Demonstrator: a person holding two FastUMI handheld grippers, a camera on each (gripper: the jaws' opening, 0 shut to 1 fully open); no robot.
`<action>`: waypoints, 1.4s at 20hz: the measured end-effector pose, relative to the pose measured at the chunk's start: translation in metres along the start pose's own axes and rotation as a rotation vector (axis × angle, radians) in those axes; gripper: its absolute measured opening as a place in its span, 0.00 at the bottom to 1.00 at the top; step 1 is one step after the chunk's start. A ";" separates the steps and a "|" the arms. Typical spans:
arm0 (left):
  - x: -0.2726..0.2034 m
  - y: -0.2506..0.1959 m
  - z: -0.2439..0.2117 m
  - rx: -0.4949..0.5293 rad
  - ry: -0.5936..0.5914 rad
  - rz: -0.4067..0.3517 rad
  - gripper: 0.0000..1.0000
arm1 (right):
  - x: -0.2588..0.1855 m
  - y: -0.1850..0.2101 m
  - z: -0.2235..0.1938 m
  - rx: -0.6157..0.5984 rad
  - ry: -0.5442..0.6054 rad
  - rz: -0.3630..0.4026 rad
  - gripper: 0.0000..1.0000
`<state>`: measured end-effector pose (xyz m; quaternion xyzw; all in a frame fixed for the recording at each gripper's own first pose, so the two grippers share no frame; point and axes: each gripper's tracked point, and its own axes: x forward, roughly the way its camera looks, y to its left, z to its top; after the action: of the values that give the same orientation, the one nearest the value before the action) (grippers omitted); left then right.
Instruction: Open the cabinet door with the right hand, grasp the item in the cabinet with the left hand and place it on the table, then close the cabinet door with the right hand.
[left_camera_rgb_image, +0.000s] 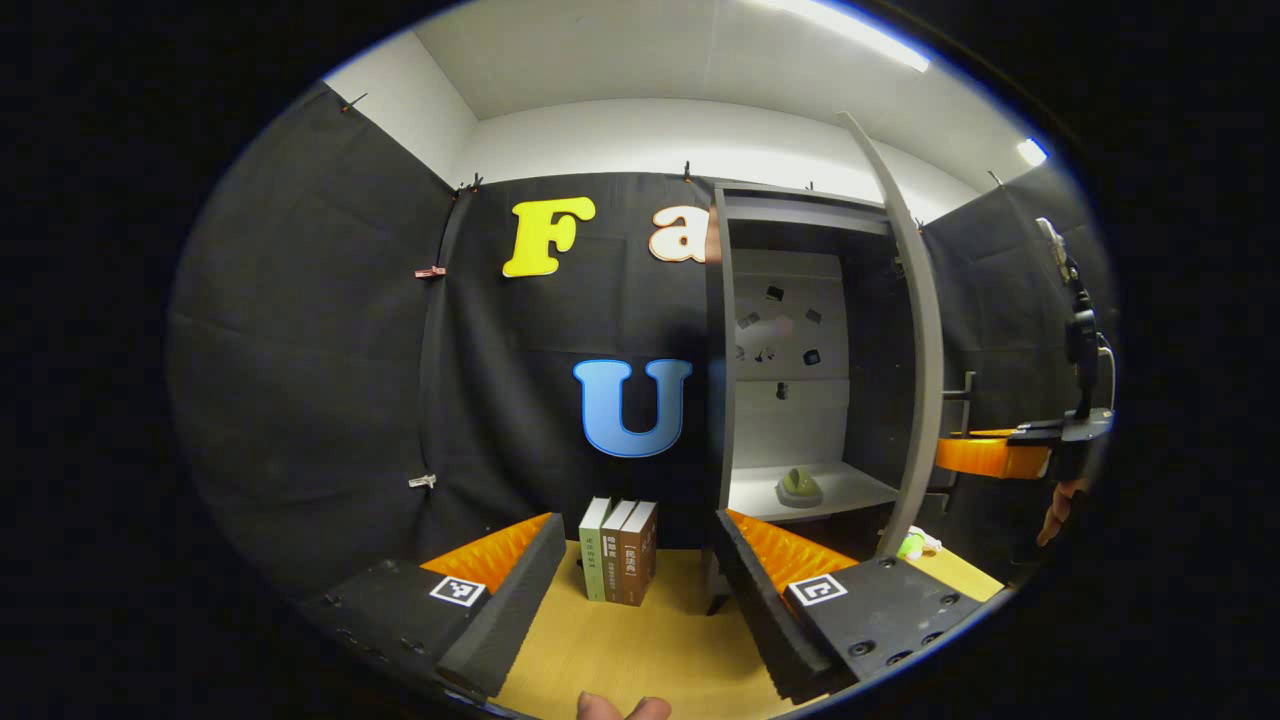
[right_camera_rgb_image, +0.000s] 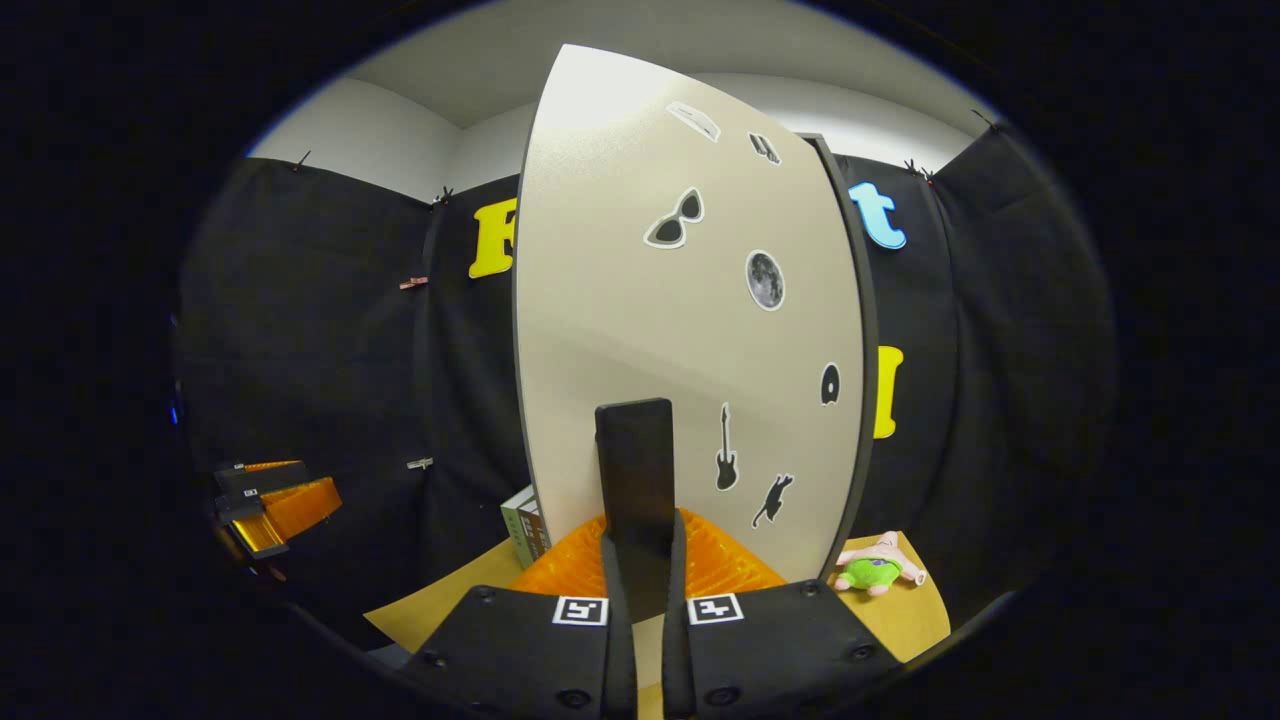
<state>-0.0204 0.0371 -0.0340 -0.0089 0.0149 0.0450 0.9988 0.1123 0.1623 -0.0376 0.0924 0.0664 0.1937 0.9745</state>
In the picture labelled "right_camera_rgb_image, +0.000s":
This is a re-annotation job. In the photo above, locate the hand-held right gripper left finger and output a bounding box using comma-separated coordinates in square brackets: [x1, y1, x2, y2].
[398, 512, 639, 720]

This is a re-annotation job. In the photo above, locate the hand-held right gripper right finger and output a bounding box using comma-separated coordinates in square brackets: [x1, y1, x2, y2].
[660, 508, 903, 720]

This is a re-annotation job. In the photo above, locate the black cabinet door handle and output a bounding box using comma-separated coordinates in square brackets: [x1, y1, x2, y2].
[595, 398, 676, 621]

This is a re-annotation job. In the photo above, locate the beige cabinet door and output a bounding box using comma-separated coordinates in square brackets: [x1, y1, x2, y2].
[512, 43, 866, 586]

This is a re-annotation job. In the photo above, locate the dark grey cabinet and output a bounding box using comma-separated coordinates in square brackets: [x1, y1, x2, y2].
[800, 133, 883, 581]

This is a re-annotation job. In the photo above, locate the black backdrop cloth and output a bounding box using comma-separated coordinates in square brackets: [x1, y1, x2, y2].
[170, 125, 1116, 641]

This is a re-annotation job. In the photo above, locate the green book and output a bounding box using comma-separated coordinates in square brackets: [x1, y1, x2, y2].
[500, 487, 541, 569]

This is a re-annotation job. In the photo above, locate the green and pink plush toy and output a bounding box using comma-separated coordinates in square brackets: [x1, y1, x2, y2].
[835, 530, 929, 598]

